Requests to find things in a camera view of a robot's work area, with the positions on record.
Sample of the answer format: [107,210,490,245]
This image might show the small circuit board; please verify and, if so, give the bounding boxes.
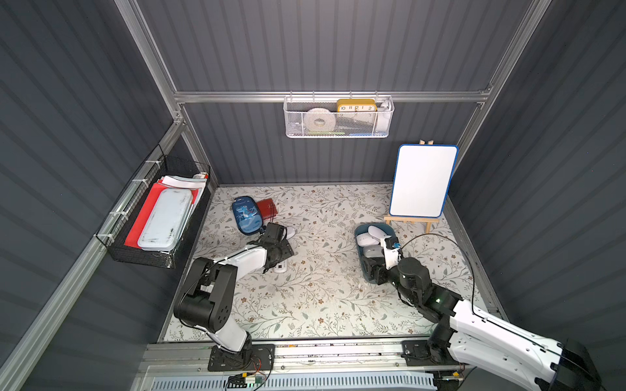
[225,372,266,389]

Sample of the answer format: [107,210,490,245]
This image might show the yellow clock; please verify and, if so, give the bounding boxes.
[337,99,378,112]

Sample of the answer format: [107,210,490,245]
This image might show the white mouse row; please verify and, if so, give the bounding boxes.
[285,226,297,239]

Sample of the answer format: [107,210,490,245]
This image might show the black wire side basket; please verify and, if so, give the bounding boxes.
[96,147,211,269]

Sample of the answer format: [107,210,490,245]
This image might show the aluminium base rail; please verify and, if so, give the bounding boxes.
[136,336,470,378]

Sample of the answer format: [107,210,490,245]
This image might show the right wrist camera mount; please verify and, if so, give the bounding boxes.
[381,236,401,270]

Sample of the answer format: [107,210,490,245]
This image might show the white tape roll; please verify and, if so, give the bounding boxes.
[303,108,337,133]

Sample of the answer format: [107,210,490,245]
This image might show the white wire wall basket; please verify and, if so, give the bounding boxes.
[283,94,395,138]

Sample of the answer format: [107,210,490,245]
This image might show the white papers in basket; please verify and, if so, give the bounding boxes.
[157,175,207,192]

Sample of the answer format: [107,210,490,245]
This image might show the red wallet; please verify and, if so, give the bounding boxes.
[256,199,278,222]

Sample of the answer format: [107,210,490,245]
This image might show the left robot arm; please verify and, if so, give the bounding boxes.
[173,223,296,354]

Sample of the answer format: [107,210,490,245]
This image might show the white board blue frame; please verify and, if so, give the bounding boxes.
[388,143,460,219]

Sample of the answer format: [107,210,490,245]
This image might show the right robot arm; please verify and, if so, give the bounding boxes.
[360,256,603,390]

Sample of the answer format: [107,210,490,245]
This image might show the white plastic tray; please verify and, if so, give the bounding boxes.
[137,187,193,252]

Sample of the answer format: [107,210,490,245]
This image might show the teal plastic storage box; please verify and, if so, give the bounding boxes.
[355,223,396,283]

